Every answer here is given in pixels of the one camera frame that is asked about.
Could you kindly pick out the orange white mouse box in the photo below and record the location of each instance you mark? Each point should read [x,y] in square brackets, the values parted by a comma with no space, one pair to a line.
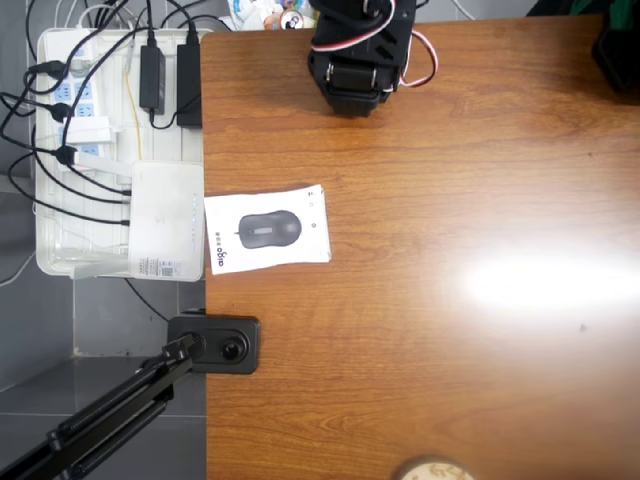
[270,230]

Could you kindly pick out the black perforated arm base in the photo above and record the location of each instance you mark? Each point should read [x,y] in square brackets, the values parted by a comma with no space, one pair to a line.
[620,55]

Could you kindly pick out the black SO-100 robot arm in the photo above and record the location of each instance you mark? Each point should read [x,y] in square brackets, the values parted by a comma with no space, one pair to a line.
[350,100]

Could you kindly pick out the black spring boom stand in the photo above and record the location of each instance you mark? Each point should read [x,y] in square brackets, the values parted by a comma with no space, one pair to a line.
[215,345]

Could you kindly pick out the white router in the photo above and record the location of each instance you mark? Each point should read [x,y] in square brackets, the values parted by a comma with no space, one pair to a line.
[167,220]

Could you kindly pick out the wide black power adapter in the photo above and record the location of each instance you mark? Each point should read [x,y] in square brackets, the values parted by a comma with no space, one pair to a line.
[189,85]

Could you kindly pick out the drink can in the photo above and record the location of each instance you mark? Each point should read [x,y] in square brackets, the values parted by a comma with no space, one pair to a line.
[291,20]

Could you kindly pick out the white plastic storage bin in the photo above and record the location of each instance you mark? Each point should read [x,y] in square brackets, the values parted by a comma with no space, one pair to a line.
[115,150]

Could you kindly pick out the slim black power adapter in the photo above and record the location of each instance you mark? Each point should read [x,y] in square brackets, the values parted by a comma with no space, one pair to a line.
[152,80]

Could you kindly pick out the white charger block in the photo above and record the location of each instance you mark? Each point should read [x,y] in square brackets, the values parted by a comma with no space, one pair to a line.
[90,131]

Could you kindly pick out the black power plug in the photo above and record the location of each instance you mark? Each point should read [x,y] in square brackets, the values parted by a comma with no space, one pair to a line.
[62,112]
[50,68]
[66,155]

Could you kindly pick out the white power strip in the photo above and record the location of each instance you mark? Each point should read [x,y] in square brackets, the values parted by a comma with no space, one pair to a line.
[82,92]

